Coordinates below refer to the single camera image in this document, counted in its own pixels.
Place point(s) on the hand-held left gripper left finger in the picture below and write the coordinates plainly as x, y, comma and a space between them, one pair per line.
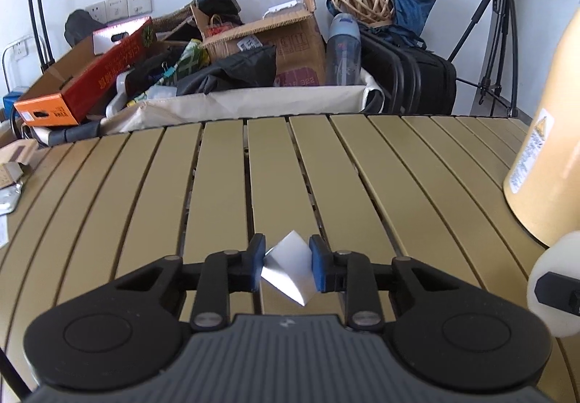
257, 262

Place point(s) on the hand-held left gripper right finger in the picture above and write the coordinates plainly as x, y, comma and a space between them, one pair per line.
317, 265

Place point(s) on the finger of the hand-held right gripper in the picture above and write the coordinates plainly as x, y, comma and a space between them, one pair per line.
555, 292

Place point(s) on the white paper piece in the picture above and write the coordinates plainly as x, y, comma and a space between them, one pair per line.
290, 267

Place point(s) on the white rounded object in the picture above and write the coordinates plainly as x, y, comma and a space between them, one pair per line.
550, 258

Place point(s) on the tan slatted folding table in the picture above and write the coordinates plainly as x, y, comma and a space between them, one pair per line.
408, 185

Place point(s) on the yellow thermos jug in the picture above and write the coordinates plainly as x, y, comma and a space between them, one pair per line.
557, 113

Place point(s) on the black cloth bag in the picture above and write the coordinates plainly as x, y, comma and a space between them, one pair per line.
235, 67

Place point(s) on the black folded luggage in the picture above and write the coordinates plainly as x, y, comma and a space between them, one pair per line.
421, 81

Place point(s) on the grey blue water bottle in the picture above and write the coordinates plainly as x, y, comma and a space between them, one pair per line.
343, 54

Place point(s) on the green patterned packet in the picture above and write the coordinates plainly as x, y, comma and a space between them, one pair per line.
190, 58

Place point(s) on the brown labelled cardboard box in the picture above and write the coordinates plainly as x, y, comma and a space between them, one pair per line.
290, 45

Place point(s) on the red patterned paper bag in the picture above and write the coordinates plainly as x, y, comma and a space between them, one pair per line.
220, 27

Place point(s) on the orange cardboard box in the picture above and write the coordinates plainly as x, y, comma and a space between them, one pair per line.
81, 86

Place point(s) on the white printed paper sheet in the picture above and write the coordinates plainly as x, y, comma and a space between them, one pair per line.
2, 233

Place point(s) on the silver foil packet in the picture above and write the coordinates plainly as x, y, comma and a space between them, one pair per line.
8, 201

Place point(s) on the pale yellow small carton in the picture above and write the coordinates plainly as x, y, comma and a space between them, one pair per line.
11, 174

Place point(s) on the black leather pouch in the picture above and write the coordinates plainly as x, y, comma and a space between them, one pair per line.
217, 0

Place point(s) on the blue storage box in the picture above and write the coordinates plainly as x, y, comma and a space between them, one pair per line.
11, 101

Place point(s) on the white wall socket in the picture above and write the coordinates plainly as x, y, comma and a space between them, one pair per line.
96, 12
117, 8
21, 49
139, 1

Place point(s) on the white tubular trolley frame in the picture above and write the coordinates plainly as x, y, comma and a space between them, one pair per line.
5, 67

